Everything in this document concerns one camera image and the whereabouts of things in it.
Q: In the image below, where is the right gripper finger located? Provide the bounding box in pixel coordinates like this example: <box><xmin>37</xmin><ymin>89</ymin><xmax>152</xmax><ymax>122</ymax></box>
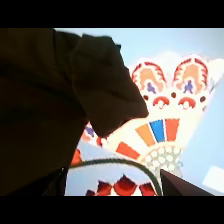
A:
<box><xmin>159</xmin><ymin>168</ymin><xmax>215</xmax><ymax>197</ymax></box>

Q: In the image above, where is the black garment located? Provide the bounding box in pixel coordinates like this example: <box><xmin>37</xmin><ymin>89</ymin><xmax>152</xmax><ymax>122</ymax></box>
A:
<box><xmin>0</xmin><ymin>27</ymin><xmax>164</xmax><ymax>197</ymax></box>

